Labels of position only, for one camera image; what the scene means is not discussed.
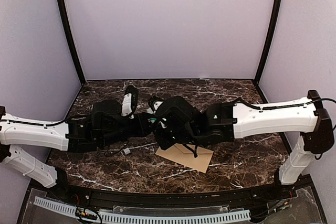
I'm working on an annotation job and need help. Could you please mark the brown paper envelope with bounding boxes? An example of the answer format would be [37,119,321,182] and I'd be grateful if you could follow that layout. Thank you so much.
[155,144,213,173]

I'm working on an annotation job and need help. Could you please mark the small grey glue cap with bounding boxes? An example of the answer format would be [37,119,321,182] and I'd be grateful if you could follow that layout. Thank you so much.
[123,148,131,155]

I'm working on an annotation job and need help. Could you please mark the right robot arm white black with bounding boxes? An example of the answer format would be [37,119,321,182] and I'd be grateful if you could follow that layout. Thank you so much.
[149,90,335,200]

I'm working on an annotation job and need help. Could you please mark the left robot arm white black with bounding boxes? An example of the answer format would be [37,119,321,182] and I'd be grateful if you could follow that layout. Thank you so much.
[1,100,155,201]

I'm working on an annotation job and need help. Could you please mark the black front table rail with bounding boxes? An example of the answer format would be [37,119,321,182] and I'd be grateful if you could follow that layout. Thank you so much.
[31,174,297,209]

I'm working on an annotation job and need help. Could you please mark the white slotted cable duct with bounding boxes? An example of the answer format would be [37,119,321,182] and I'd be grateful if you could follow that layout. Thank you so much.
[34,197,251,223]

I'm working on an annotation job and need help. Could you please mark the black frame post left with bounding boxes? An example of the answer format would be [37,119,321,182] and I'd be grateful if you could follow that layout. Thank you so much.
[57,0,86,85]

